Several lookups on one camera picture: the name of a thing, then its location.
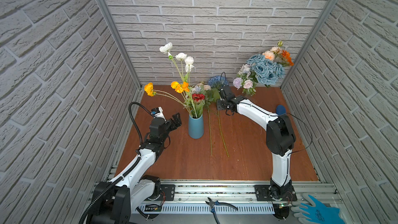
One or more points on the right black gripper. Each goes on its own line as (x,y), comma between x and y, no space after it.
(219,103)

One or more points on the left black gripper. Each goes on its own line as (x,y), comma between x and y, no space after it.
(171,123)

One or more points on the teal ceramic vase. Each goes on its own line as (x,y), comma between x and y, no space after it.
(196,127)

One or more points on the blue hydrangea white bouquet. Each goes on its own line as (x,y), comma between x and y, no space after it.
(215,84)

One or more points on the clear glass vase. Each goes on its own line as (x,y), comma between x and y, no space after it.
(248,92)

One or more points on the orange white small bouquet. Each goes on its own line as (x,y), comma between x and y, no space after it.
(182,89)

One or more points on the dusty blue rose bouquet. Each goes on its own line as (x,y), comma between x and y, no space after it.
(267,72)

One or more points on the white poppy stem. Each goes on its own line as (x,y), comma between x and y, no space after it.
(183,63)

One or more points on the peach rose stem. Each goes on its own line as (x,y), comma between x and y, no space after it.
(275,53)

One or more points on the orange gerbera stem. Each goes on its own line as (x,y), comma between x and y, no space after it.
(286,59)

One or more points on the pink white mixed bouquet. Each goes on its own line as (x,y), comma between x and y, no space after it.
(206,90)

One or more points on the white lilac mixed bouquet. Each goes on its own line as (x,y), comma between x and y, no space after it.
(246,78)

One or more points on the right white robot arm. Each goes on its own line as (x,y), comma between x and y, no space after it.
(280,137)

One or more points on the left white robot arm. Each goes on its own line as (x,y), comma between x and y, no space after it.
(114,201)

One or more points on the blue oval object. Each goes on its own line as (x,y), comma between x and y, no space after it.
(280,110)

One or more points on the blue grey work glove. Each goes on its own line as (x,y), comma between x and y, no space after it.
(316,212)

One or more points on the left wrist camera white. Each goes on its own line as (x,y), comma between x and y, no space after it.
(158,113)

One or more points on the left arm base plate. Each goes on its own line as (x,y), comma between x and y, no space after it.
(163,192)

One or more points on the white slotted cable duct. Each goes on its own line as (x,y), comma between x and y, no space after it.
(203,208)

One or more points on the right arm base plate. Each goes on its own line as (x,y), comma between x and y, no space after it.
(267,193)

